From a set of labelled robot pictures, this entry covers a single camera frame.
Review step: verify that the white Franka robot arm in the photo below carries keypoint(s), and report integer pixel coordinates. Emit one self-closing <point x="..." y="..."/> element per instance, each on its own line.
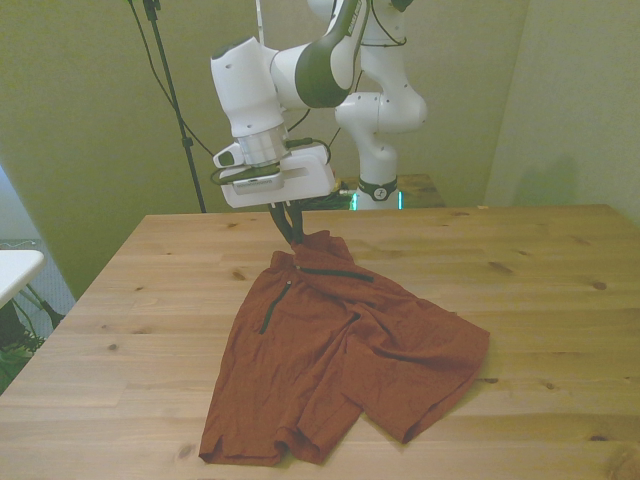
<point x="250" y="90"/>

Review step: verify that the white side table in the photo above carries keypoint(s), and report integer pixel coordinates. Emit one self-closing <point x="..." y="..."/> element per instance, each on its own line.
<point x="15" y="270"/>

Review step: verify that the rust red zip-pocket shorts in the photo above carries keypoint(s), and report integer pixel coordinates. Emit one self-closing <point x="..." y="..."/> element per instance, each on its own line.
<point x="325" y="360"/>

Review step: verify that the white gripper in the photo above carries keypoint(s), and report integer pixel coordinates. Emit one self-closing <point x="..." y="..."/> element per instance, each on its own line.
<point x="300" y="182"/>

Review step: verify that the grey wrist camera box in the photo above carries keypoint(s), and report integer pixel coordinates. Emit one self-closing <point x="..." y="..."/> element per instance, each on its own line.
<point x="225" y="157"/>

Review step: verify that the green plant leaves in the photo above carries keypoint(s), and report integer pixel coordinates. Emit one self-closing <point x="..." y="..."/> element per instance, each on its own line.
<point x="20" y="350"/>

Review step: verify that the black tripod stand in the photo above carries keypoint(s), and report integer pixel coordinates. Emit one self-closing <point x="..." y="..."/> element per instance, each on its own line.
<point x="172" y="95"/>

